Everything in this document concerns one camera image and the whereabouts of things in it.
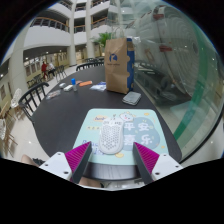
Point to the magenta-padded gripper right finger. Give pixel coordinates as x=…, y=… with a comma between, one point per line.
x=148, y=156

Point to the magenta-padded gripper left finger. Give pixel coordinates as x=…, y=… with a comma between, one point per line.
x=77, y=156

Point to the white perforated computer mouse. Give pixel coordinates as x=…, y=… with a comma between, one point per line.
x=111, y=136

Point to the light teal printed mouse pad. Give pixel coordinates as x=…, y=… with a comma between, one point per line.
x=146, y=133

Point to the flat white box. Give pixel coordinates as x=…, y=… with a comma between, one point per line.
x=68, y=88

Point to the clear packet with blue print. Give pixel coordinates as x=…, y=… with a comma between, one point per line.
x=98, y=87

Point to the small grey-white box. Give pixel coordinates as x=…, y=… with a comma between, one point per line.
x=62, y=85

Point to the orange card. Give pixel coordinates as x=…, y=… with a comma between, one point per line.
x=85, y=83

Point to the black slatted chair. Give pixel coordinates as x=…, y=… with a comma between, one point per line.
x=26, y=100
x=87, y=65
x=95, y=59

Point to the group of black chairs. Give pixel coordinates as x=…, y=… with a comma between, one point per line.
x=60, y=70

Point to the brown paper bag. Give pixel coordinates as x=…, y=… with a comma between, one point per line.
x=116, y=70

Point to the person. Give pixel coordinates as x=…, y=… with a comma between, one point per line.
x=44, y=68
x=51, y=67

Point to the large white ribbed machine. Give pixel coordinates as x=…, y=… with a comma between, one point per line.
x=170, y=46

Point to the green potted plant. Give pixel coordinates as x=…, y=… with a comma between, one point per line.
x=104, y=39

